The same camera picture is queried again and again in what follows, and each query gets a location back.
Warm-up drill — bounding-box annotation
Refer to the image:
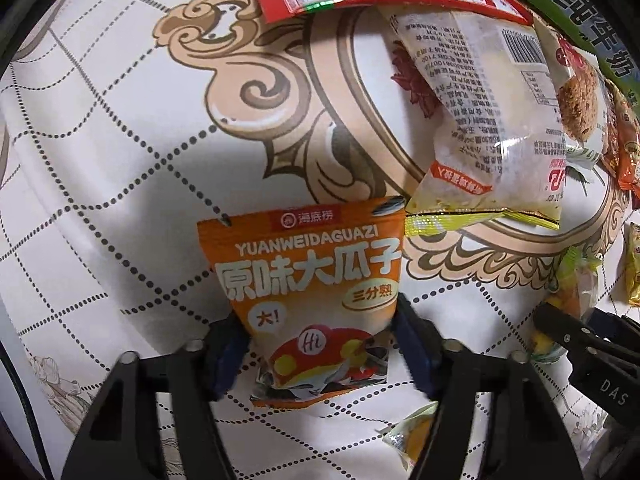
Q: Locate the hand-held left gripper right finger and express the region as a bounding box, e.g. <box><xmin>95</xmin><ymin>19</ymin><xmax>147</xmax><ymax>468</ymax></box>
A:
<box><xmin>392</xmin><ymin>295</ymin><xmax>608</xmax><ymax>480</ymax></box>

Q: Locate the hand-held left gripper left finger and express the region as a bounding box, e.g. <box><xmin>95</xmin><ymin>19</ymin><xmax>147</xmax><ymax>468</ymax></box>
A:
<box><xmin>60</xmin><ymin>310</ymin><xmax>251</xmax><ymax>480</ymax></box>

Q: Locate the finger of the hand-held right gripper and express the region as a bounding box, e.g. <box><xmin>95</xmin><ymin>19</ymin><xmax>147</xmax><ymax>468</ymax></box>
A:
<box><xmin>590</xmin><ymin>307</ymin><xmax>640</xmax><ymax>343</ymax></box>
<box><xmin>532</xmin><ymin>304</ymin><xmax>601</xmax><ymax>357</ymax></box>

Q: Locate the yellow candy packet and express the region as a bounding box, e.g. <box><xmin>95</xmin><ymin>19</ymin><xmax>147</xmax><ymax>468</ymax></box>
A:
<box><xmin>530</xmin><ymin>252</ymin><xmax>601</xmax><ymax>361</ymax></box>

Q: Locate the orange sunflower seed packet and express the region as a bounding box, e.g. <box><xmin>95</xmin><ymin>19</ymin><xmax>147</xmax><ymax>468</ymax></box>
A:
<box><xmin>196</xmin><ymin>195</ymin><xmax>407</xmax><ymax>408</ymax></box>

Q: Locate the yellow snack packet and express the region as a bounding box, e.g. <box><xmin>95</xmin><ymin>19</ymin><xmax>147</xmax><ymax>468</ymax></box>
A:
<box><xmin>622</xmin><ymin>222</ymin><xmax>640</xmax><ymax>308</ymax></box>

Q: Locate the small clear yellow packet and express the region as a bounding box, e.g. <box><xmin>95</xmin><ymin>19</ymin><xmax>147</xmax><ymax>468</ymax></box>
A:
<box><xmin>380</xmin><ymin>402</ymin><xmax>441</xmax><ymax>478</ymax></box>

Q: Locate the orange snack packet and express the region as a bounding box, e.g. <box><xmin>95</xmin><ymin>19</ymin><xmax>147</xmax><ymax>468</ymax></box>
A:
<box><xmin>612</xmin><ymin>77</ymin><xmax>640</xmax><ymax>191</ymax></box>

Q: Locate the printed quilt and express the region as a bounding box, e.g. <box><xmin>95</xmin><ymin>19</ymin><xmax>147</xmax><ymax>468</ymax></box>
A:
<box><xmin>0</xmin><ymin>0</ymin><xmax>640</xmax><ymax>480</ymax></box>

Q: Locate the white cookie picture packet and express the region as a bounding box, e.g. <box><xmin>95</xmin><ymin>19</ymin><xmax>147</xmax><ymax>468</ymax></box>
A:
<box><xmin>547</xmin><ymin>25</ymin><xmax>618</xmax><ymax>171</ymax></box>

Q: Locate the translucent white snack packet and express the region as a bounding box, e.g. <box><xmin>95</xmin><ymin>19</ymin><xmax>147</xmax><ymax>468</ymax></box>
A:
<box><xmin>377</xmin><ymin>2</ymin><xmax>566</xmax><ymax>238</ymax></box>

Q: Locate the green printed carton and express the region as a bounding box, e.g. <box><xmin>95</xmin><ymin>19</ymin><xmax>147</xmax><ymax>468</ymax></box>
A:
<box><xmin>460</xmin><ymin>0</ymin><xmax>640</xmax><ymax>91</ymax></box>

